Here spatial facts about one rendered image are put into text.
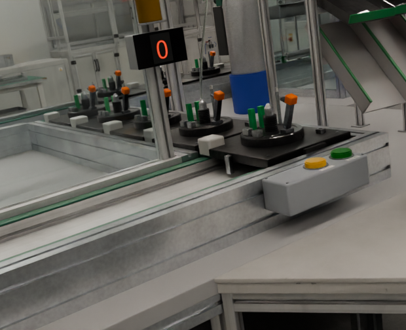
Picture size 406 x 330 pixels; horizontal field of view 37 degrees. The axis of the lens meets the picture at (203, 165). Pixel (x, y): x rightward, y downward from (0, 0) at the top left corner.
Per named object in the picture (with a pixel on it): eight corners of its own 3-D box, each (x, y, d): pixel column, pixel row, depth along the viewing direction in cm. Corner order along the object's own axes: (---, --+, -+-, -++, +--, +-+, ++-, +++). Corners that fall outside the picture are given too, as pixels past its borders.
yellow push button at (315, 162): (331, 168, 111) (330, 158, 110) (316, 174, 109) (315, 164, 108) (315, 165, 114) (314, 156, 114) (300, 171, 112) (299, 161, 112)
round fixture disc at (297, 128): (317, 134, 131) (316, 125, 131) (269, 150, 124) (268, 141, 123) (274, 129, 142) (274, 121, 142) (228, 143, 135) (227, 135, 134)
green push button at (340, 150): (357, 158, 115) (355, 148, 114) (342, 164, 113) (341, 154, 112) (340, 156, 118) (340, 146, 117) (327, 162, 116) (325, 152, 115)
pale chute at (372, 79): (406, 102, 141) (416, 90, 138) (362, 114, 136) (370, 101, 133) (346, 20, 154) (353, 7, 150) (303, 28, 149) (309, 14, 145)
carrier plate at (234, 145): (351, 139, 130) (350, 130, 130) (268, 169, 117) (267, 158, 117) (277, 130, 150) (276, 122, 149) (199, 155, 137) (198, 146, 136)
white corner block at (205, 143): (226, 152, 136) (224, 135, 135) (210, 158, 133) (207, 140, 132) (215, 150, 139) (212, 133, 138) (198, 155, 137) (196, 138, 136)
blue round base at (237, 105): (282, 107, 230) (277, 67, 226) (251, 115, 222) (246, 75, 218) (256, 105, 243) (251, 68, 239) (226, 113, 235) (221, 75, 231)
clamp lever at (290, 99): (293, 128, 128) (298, 95, 124) (286, 130, 127) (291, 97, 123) (281, 122, 130) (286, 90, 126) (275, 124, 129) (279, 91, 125)
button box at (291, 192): (370, 183, 116) (367, 152, 114) (291, 217, 104) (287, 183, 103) (342, 178, 121) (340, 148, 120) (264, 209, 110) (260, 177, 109)
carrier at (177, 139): (273, 130, 151) (267, 80, 148) (195, 154, 138) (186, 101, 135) (217, 124, 170) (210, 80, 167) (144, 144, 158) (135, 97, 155)
